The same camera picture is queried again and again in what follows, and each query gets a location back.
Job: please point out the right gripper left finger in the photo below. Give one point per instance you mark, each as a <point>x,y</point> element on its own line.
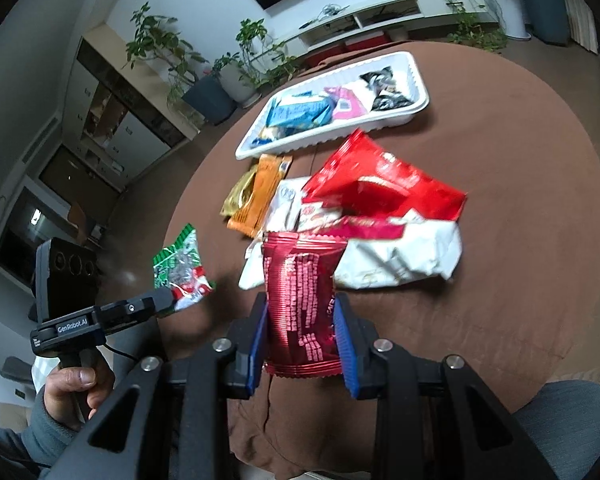
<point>170,420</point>

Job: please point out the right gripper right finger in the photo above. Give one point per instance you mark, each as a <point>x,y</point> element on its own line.
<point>435,419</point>

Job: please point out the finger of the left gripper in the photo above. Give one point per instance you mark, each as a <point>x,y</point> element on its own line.
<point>124,314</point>

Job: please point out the green white candy packet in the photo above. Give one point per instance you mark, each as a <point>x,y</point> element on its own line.
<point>178,267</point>

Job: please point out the dark red foil snack packet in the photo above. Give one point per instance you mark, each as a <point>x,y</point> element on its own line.
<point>300,294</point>

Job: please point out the large red snack bag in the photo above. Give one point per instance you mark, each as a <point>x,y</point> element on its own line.
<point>364,180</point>

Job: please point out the black popcorn snack packet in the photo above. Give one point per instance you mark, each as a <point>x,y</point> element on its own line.
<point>386,93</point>

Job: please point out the blue yellow cake snack packet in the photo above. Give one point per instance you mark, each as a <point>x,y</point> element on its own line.
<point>267,136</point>

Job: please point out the grey sleeve left forearm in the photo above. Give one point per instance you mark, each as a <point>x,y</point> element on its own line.
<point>29,454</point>

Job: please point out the person's left hand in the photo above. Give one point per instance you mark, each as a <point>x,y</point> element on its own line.
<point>63,385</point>

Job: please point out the orange snack packet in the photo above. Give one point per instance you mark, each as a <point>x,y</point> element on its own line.
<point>249,218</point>

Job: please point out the gold snack packet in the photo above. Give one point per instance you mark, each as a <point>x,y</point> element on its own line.
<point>240,193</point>

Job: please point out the white crumpled snack bag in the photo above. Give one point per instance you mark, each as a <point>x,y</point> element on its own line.
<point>395,251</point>

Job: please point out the wooden display cabinet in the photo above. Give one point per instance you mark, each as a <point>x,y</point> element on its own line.
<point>120,117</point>

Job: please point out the white snack packet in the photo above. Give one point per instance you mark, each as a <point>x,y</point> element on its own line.
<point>284,210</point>

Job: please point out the small red white packet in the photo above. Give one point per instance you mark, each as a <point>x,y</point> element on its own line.
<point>315,215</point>

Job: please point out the potted plant dark pot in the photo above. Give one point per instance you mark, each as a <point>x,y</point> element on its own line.
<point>199,99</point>

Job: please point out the light blue snack packet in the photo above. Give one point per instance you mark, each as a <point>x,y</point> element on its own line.
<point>303,112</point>

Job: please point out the potted plant white pot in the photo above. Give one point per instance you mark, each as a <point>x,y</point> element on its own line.
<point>260,64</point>

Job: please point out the pink snack packet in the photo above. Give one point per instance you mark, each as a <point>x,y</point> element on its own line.
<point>347,104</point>

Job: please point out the white plastic tray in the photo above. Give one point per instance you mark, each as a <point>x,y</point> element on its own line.
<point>408,80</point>

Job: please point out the red storage box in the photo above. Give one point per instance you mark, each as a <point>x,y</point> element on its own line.
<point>372,39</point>
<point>315,57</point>

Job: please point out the white TV console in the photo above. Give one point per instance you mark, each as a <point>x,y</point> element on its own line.
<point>380,14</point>

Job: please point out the tall plant dark blue pot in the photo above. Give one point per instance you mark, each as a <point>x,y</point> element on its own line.
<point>549,20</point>

